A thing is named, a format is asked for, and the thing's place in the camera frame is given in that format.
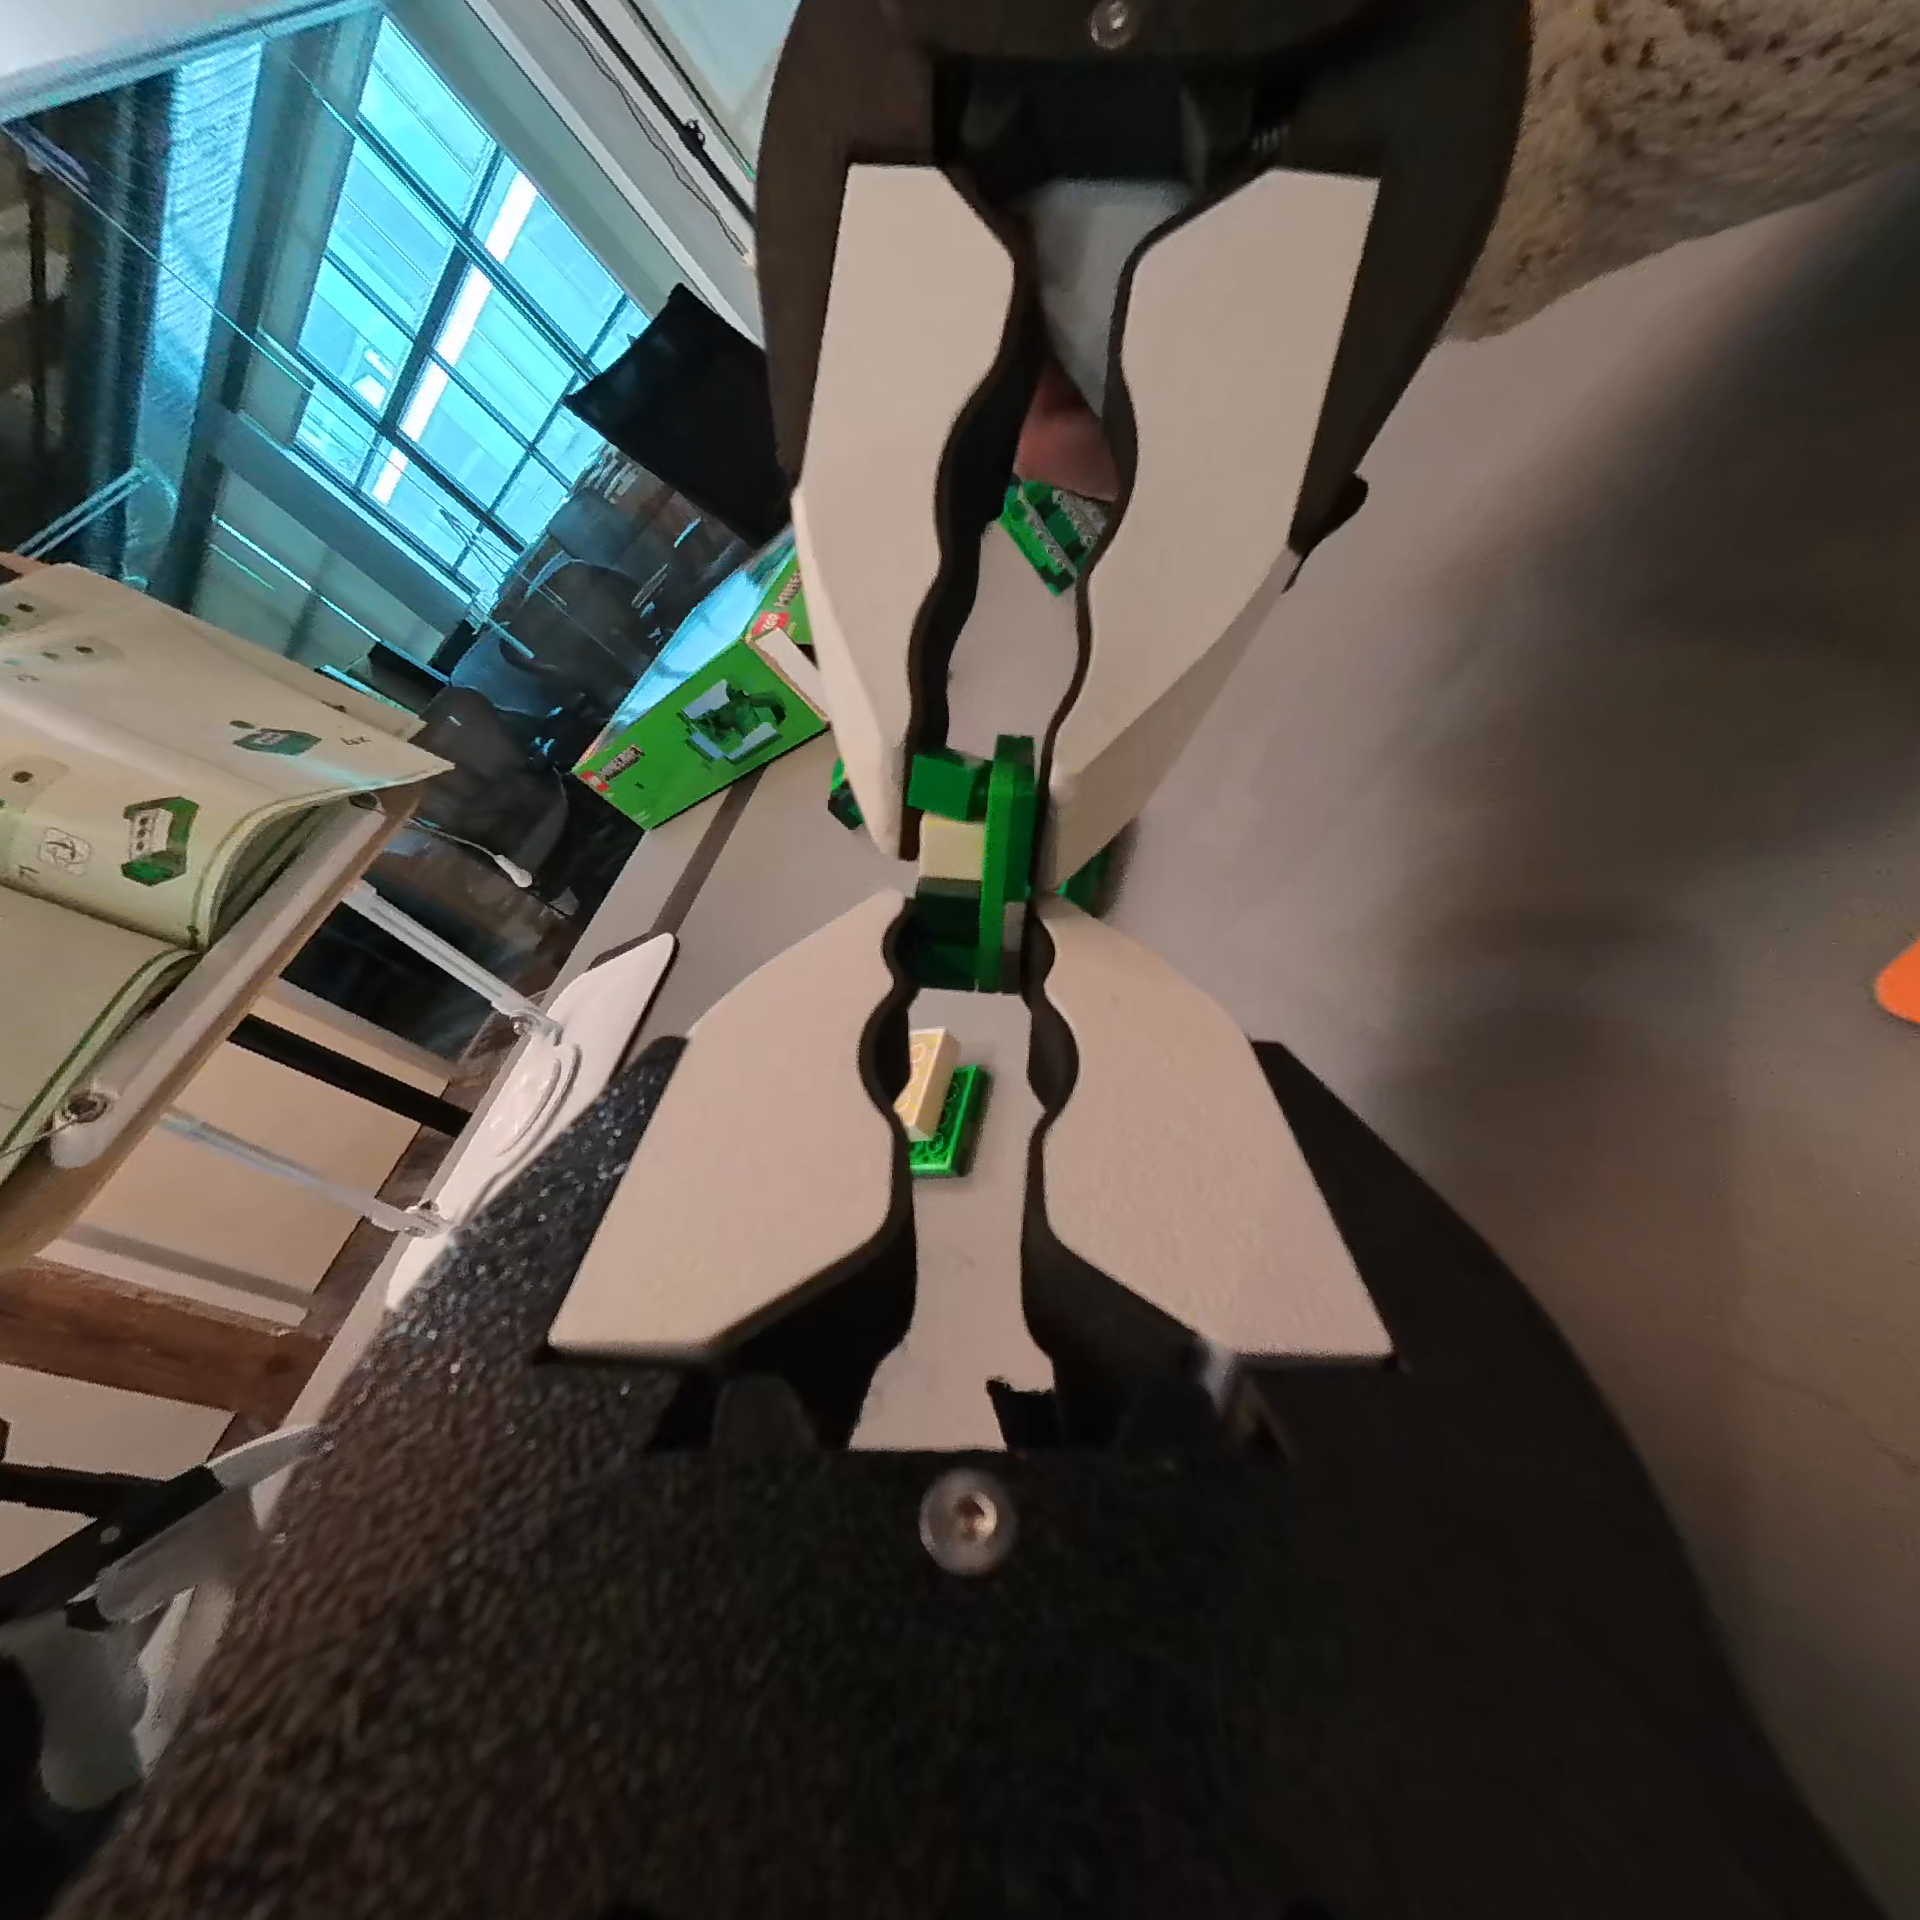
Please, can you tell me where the black monitor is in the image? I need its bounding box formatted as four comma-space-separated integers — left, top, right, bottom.
566, 286, 793, 543

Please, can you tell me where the spare hand-held gripper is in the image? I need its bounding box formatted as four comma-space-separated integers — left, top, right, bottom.
0, 1423, 325, 1807

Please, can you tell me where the person's right hand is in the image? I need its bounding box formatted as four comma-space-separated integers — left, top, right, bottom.
1018, 363, 1124, 505

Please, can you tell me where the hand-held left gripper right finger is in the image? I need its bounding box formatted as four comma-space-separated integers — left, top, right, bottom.
1023, 895, 1397, 1443

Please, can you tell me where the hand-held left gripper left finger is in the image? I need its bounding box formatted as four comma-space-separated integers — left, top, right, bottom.
544, 892, 917, 1369

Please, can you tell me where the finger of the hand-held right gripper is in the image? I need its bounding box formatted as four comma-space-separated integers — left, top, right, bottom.
785, 163, 1039, 863
1044, 166, 1383, 876

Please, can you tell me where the book stand with white base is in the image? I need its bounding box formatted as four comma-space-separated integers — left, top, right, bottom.
0, 780, 680, 1321

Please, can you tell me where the open lego instruction booklet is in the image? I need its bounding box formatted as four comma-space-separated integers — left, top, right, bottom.
0, 562, 454, 1157

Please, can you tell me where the green lego box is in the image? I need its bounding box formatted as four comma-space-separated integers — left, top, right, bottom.
574, 532, 830, 833

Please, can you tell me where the green lego assembly white brick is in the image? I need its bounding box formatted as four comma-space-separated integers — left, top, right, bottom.
903, 735, 1044, 994

